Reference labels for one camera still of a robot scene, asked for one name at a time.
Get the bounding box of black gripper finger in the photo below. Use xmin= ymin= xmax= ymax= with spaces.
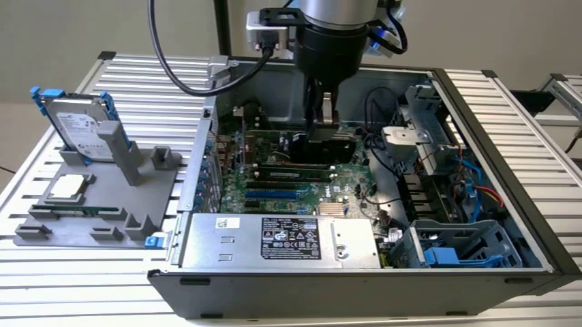
xmin=304 ymin=78 xmax=340 ymax=143

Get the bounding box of black Nvidia graphics card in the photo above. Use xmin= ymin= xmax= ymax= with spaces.
xmin=231 ymin=105 xmax=363 ymax=165

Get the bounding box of black RAM slot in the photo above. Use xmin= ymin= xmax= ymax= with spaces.
xmin=252 ymin=170 xmax=338 ymax=177
xmin=252 ymin=175 xmax=338 ymax=182
xmin=252 ymin=166 xmax=338 ymax=171
xmin=252 ymin=163 xmax=338 ymax=168

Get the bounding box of grey metal drive cage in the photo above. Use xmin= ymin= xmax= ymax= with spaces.
xmin=380 ymin=84 xmax=466 ymax=176

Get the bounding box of installed RAM stick with label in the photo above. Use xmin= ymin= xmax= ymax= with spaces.
xmin=258 ymin=170 xmax=336 ymax=179

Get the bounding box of long black expansion slot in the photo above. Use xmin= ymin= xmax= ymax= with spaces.
xmin=247 ymin=180 xmax=315 ymax=191

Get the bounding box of black vertical pole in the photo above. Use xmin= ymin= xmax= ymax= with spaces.
xmin=212 ymin=0 xmax=234 ymax=57

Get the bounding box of metal port block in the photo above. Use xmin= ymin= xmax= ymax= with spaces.
xmin=216 ymin=135 xmax=234 ymax=171

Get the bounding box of blue expansion slot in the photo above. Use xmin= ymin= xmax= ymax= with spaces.
xmin=244 ymin=189 xmax=298 ymax=202

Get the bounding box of small silver chipset heatsink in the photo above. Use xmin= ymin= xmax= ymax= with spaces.
xmin=318 ymin=200 xmax=347 ymax=218

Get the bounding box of green motherboard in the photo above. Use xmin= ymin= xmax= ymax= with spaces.
xmin=216 ymin=121 xmax=380 ymax=221

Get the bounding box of grey metal disk bay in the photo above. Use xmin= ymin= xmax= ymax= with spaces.
xmin=390 ymin=219 xmax=523 ymax=270

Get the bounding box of grey plastic parts rack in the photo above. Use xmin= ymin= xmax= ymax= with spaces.
xmin=12 ymin=119 xmax=188 ymax=250

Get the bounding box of grey power supply unit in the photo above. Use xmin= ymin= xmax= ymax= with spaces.
xmin=179 ymin=213 xmax=383 ymax=270

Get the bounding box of blue plastic drive tray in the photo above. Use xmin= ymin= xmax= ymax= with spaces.
xmin=424 ymin=247 xmax=503 ymax=268

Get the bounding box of aluminium slat side table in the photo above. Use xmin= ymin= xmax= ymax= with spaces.
xmin=535 ymin=73 xmax=582 ymax=127

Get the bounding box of black and grey PC case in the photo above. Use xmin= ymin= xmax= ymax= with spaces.
xmin=147 ymin=56 xmax=578 ymax=320

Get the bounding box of hard disk in blue carrier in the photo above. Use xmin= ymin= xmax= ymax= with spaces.
xmin=29 ymin=87 xmax=123 ymax=161

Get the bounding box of silver CPU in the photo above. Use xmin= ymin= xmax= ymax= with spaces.
xmin=47 ymin=173 xmax=93 ymax=199

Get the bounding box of green RAM stick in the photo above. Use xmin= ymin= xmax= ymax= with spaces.
xmin=32 ymin=204 xmax=120 ymax=218

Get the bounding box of blue lit wrist camera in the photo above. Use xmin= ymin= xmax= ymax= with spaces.
xmin=366 ymin=0 xmax=408 ymax=59

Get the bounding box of silver white wrist camera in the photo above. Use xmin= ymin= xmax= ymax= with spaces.
xmin=244 ymin=8 xmax=302 ymax=52

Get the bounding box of thick black camera cable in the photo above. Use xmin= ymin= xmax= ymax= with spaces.
xmin=145 ymin=0 xmax=279 ymax=97

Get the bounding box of multicolour power wire bundle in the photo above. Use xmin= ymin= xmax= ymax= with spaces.
xmin=475 ymin=185 xmax=506 ymax=207

